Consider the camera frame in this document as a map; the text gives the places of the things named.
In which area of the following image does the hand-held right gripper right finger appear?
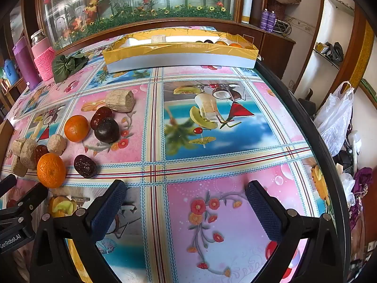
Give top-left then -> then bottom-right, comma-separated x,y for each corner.
245,180 -> 338,283

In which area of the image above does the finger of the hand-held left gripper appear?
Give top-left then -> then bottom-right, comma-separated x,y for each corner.
6,182 -> 49,227
0,174 -> 17,196

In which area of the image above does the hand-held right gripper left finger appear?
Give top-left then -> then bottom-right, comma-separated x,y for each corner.
29,179 -> 128,283

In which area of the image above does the beige rice cake piece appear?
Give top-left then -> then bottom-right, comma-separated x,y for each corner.
12,138 -> 27,157
11,156 -> 28,178
20,139 -> 38,170

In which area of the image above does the cardboard box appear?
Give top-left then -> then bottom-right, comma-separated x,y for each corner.
0,119 -> 15,166

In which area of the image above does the red date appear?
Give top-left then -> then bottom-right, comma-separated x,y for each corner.
34,145 -> 49,166
90,106 -> 114,130

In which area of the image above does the dark brown date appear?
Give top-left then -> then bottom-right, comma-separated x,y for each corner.
74,155 -> 98,179

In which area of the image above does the round beige rice cake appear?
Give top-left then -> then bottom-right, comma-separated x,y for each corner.
47,134 -> 68,156

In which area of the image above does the fruit print tablecloth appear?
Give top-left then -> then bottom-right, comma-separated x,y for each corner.
0,26 -> 346,283

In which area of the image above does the small white plastic bag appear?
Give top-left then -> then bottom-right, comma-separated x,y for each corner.
339,172 -> 357,207

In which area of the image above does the purple cloth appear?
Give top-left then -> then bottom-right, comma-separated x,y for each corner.
349,167 -> 373,221

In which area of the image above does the beige rice cake block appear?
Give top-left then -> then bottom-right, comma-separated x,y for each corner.
105,89 -> 136,113

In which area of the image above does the blue thermos jug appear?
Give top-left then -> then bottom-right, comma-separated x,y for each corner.
3,59 -> 18,80

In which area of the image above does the purple bottle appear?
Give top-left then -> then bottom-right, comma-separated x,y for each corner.
12,36 -> 42,90

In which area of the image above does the pink knitted jar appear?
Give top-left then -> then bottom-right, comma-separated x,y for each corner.
30,29 -> 56,81

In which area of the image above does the green leaf bundle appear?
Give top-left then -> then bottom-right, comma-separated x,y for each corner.
52,51 -> 89,83

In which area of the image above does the yellow taped white box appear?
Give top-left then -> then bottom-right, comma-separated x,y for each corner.
102,32 -> 260,73

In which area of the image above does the black shelf item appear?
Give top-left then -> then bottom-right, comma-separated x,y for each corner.
325,42 -> 344,64

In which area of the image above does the woven basket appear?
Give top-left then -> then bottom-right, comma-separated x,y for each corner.
266,0 -> 287,21

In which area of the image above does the flower glass panel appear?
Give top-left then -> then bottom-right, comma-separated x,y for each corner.
37,0 -> 245,50

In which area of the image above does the white yellow striped roll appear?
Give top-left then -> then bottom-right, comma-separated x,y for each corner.
242,0 -> 255,24

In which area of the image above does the wire rack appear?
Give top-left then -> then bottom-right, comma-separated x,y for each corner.
275,21 -> 292,36

